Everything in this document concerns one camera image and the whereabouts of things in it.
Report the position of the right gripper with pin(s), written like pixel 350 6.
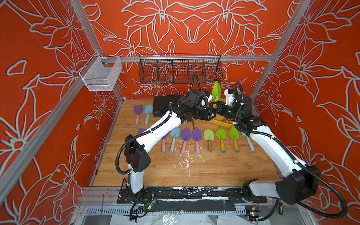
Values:
pixel 222 108

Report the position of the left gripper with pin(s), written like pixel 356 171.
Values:
pixel 209 112

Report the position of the light green shovel wooden handle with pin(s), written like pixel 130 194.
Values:
pixel 209 137

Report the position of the green shovel yellow handle box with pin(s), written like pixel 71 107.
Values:
pixel 216 91

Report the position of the purple square shovel pink handle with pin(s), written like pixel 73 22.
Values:
pixel 164 143

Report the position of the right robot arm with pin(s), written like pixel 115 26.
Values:
pixel 300 180

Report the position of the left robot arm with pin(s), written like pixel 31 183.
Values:
pixel 133 157

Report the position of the yellow plastic storage box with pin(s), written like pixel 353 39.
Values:
pixel 218 119

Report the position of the black plastic tool case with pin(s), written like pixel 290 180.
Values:
pixel 161 104

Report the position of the yellow black screwdriver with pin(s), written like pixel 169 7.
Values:
pixel 280 208

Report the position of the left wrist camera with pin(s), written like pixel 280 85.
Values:
pixel 197 99

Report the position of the black wire wall basket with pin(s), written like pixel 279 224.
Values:
pixel 179 68

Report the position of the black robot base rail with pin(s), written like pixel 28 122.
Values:
pixel 233 194

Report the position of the clear plastic wall bin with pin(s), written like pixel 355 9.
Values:
pixel 100 74

